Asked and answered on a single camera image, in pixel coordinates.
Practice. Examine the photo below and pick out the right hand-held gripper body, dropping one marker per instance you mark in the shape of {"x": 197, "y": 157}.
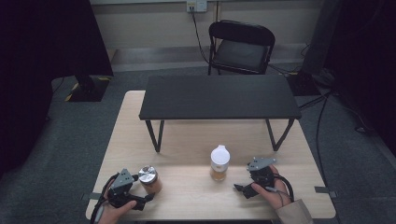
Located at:
{"x": 261, "y": 174}

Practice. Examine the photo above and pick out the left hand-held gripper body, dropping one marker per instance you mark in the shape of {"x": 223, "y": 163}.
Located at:
{"x": 122, "y": 182}

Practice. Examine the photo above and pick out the silver-lidded red spice jar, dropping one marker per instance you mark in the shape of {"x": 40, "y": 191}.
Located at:
{"x": 150, "y": 180}

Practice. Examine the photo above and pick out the white-lidded orange spice jar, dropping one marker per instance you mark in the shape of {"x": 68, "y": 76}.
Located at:
{"x": 219, "y": 165}

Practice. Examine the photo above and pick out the black metal shelf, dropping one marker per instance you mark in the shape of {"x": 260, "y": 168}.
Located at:
{"x": 218, "y": 96}

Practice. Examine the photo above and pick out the person's right hand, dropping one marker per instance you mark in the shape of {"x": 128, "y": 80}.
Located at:
{"x": 275, "y": 194}

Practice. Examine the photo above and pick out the person's left hand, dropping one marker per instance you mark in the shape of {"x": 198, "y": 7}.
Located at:
{"x": 115, "y": 213}

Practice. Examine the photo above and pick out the grey tape strip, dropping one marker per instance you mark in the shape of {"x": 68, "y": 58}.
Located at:
{"x": 92, "y": 196}
{"x": 325, "y": 190}

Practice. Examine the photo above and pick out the black stand base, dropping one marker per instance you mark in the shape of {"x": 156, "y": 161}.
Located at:
{"x": 88, "y": 90}

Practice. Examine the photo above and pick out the black folding chair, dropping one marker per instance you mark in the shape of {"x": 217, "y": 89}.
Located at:
{"x": 241, "y": 49}

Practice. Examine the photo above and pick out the grey stand with black base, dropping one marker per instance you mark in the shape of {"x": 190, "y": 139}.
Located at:
{"x": 314, "y": 46}

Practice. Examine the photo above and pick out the dark curtain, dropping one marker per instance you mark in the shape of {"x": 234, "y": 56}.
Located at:
{"x": 43, "y": 62}
{"x": 367, "y": 62}

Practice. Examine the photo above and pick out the white wall socket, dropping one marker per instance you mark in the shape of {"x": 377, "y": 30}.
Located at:
{"x": 196, "y": 5}

